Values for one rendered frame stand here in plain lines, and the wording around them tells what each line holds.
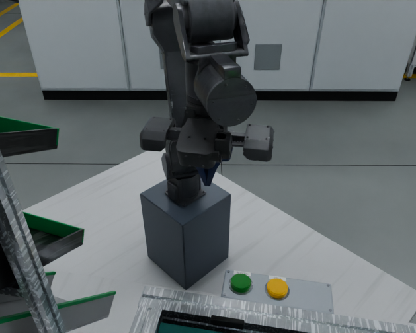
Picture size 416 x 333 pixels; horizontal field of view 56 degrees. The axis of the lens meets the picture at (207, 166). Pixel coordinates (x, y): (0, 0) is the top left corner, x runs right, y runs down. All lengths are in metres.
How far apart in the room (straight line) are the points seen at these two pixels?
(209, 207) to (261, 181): 1.84
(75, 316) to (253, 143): 0.36
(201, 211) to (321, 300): 0.28
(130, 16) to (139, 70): 0.45
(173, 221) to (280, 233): 0.36
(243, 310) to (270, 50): 2.87
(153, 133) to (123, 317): 0.46
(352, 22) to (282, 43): 0.57
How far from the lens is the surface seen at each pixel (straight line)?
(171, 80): 0.73
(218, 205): 0.83
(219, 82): 0.42
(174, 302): 0.79
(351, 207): 2.56
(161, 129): 0.56
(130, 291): 0.94
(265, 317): 0.77
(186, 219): 0.78
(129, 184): 1.22
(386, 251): 2.36
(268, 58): 3.48
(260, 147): 0.53
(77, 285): 0.97
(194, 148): 0.49
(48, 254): 0.53
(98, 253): 1.03
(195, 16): 0.47
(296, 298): 0.80
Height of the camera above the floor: 1.59
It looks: 35 degrees down
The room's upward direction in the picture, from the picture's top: straight up
